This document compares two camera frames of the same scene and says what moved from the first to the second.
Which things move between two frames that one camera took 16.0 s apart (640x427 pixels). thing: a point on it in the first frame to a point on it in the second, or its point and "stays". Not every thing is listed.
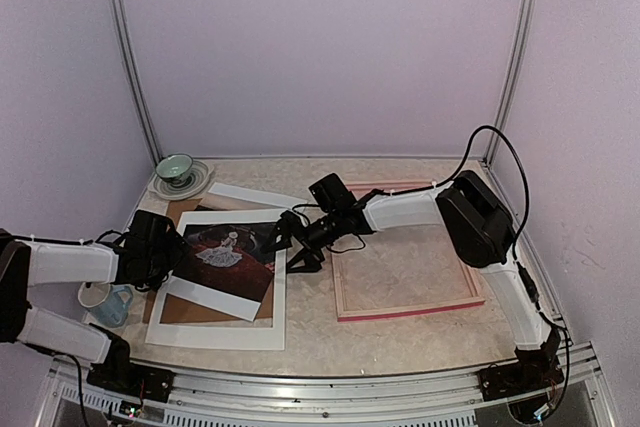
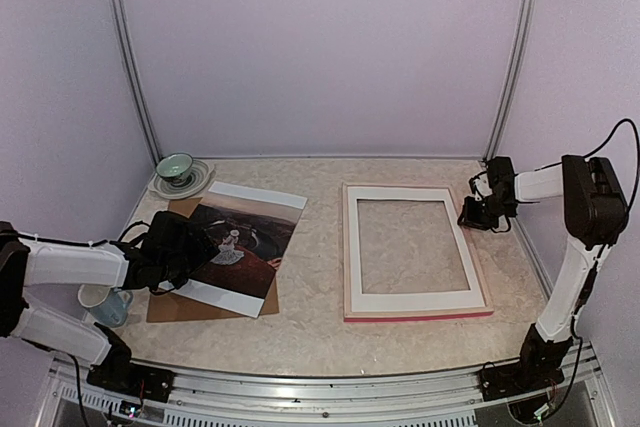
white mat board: [239, 337] to [407, 300]
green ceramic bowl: [175, 167] stays
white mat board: [216, 299] stays
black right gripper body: [325, 231] to [488, 214]
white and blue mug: [106, 304] stays
